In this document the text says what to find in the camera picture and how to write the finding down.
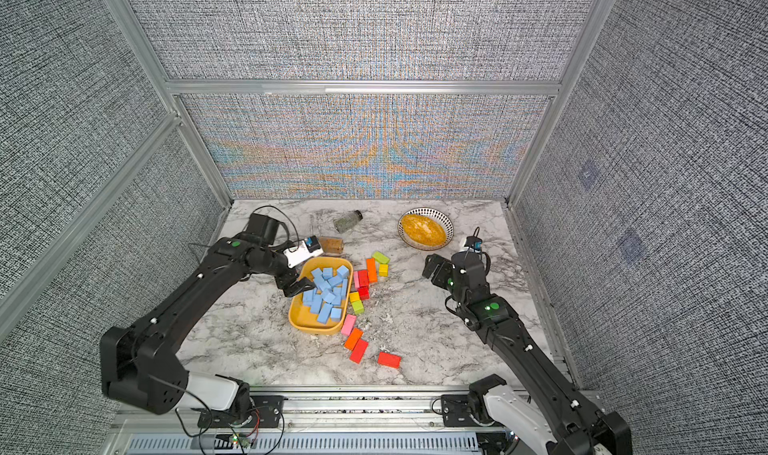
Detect blue block low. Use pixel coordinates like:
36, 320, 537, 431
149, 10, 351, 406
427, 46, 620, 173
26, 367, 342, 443
310, 295, 324, 315

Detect blue block tall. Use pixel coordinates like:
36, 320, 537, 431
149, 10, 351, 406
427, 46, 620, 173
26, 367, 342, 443
317, 302, 334, 325

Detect yellow plastic tray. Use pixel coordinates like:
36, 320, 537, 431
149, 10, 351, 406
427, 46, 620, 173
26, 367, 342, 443
288, 257, 353, 335

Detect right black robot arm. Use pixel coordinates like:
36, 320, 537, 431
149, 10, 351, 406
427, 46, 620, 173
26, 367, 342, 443
422, 250, 633, 454

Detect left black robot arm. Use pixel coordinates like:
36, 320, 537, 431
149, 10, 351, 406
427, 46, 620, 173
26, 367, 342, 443
99, 213, 323, 424

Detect brown spice jar black lid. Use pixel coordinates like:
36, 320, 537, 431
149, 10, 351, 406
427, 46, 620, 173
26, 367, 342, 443
318, 237, 344, 256

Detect pink block lower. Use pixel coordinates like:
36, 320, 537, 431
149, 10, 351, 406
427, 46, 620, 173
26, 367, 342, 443
341, 315, 356, 337

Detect patterned bowl with yellow contents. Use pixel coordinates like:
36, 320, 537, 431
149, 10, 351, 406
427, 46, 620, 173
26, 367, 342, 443
397, 207, 455, 251

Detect red block upper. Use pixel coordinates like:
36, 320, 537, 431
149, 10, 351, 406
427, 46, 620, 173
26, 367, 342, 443
357, 270, 370, 287

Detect red block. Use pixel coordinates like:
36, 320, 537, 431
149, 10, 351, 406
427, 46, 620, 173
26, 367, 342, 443
377, 352, 402, 369
357, 270, 370, 287
350, 339, 368, 364

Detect small red cube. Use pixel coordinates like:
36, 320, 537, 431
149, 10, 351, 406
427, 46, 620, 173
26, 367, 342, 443
358, 286, 370, 301

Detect long orange block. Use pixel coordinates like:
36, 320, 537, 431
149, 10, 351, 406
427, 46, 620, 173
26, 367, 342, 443
366, 258, 378, 285

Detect orange block lower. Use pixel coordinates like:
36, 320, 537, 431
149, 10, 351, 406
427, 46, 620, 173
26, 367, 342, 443
344, 328, 363, 351

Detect clear spice jar green contents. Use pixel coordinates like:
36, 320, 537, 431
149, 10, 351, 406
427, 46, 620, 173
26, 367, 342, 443
333, 210, 363, 234

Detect green block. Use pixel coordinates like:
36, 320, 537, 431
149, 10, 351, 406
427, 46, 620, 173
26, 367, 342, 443
372, 251, 390, 265

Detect red block lower left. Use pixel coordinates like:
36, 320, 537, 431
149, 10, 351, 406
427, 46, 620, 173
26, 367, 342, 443
350, 339, 368, 364

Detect red block bottom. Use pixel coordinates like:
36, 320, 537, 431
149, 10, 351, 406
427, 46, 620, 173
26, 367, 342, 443
377, 352, 402, 369

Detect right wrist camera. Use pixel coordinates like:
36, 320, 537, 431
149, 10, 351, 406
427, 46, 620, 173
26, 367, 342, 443
460, 231, 483, 254

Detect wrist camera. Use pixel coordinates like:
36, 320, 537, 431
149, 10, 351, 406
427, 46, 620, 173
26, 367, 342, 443
283, 236, 323, 268
460, 231, 483, 254

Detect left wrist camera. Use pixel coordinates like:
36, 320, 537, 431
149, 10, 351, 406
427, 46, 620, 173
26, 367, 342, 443
283, 236, 323, 268

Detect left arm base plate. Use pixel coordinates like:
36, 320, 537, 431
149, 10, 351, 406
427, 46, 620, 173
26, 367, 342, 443
197, 393, 285, 429

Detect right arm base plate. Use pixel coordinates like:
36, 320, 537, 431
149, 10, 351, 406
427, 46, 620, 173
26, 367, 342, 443
439, 394, 490, 427

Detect aluminium front rail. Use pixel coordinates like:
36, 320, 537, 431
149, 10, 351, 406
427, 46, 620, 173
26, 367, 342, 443
100, 384, 537, 454

